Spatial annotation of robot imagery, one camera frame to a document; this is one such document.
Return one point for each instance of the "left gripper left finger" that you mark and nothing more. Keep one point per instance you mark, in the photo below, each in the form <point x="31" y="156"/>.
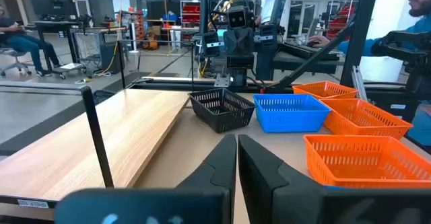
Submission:
<point x="215" y="177"/>

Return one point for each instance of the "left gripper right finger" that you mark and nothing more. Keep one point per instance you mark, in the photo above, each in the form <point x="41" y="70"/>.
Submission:
<point x="262" y="183"/>

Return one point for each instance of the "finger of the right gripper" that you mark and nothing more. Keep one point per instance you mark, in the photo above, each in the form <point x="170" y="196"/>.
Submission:
<point x="266" y="37"/>
<point x="213" y="45"/>

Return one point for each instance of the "black plastic basket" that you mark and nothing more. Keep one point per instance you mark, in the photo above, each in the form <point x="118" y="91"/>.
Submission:
<point x="232" y="119"/>

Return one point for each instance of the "blue plastic basket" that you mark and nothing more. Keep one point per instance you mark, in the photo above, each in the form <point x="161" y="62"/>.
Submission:
<point x="289" y="121"/>

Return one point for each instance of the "orange plastic basket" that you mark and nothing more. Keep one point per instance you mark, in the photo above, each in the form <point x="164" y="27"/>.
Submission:
<point x="363" y="116"/>
<point x="363" y="163"/>
<point x="325" y="90"/>

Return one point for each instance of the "light wooden shelf board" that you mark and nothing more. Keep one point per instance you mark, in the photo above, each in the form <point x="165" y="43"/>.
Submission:
<point x="101" y="140"/>

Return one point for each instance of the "white shelf label sticker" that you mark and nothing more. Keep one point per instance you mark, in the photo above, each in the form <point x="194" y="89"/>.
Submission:
<point x="33" y="204"/>

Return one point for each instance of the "red bin rack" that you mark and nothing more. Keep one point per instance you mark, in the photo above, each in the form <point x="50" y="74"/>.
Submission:
<point x="191" y="13"/>
<point x="343" y="19"/>

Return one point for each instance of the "black keyboard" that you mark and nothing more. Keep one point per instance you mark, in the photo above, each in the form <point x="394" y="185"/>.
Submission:
<point x="303" y="50"/>

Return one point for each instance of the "black work desk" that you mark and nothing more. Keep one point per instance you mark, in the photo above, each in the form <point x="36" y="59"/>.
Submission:
<point x="323" y="66"/>

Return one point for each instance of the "black standing desk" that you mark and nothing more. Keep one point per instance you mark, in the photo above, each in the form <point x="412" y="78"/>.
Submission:
<point x="54" y="23"/>

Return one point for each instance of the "black computer monitor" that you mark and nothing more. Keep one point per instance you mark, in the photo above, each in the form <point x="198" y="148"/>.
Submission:
<point x="50" y="0"/>

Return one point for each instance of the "grey office chair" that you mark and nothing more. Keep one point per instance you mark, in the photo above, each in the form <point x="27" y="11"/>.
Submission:
<point x="13" y="61"/>

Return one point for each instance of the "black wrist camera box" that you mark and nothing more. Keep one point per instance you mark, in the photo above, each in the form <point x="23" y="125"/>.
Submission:
<point x="237" y="18"/>

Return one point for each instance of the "black frame post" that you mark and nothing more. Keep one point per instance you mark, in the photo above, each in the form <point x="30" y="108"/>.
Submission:
<point x="204" y="8"/>
<point x="360" y="32"/>

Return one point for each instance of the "black diagonal frame strut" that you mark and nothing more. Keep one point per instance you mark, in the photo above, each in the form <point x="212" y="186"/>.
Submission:
<point x="303" y="66"/>

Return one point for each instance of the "black articulated mount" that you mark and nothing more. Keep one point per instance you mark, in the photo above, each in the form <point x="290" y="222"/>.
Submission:
<point x="404" y="45"/>

